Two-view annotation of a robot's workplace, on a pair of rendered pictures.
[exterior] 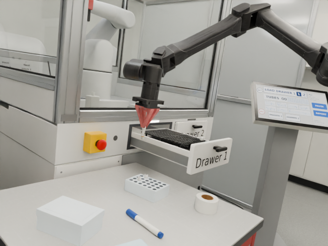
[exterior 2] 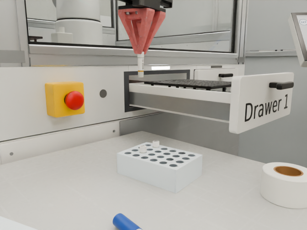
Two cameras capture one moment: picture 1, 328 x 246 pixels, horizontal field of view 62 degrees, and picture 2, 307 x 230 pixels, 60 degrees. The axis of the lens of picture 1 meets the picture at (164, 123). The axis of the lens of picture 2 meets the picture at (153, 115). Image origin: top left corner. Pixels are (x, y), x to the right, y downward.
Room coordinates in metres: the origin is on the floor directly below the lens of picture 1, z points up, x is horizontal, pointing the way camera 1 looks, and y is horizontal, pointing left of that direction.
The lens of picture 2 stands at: (0.42, 0.00, 0.95)
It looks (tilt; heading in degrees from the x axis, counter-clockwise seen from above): 11 degrees down; 5
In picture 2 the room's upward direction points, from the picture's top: straight up
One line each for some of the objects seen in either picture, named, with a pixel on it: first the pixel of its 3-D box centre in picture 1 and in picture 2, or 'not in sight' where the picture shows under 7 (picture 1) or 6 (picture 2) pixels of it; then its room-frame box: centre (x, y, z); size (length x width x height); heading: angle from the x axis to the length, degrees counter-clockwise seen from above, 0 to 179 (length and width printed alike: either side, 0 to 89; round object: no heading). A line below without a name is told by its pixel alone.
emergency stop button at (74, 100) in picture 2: (100, 144); (73, 100); (0.96, 0.22, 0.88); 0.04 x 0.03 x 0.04; 140
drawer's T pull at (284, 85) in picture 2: (218, 148); (279, 85); (1.02, -0.22, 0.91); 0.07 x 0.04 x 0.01; 140
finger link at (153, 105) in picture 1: (144, 114); (138, 26); (0.90, 0.07, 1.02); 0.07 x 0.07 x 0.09; 59
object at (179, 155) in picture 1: (170, 143); (191, 95); (1.17, -0.04, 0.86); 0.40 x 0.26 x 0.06; 50
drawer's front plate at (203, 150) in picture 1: (211, 154); (266, 98); (1.04, -0.20, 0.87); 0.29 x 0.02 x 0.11; 140
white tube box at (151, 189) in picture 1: (147, 187); (159, 164); (0.86, 0.03, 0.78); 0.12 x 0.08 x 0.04; 58
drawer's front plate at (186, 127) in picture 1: (191, 131); (217, 83); (1.48, -0.16, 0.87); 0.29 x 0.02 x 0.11; 140
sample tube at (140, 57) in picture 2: (143, 133); (140, 64); (0.91, 0.07, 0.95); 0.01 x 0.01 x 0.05
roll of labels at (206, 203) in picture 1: (206, 203); (286, 183); (0.79, -0.16, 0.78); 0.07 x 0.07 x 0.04
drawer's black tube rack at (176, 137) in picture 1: (172, 142); (194, 93); (1.17, -0.05, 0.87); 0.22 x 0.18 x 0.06; 50
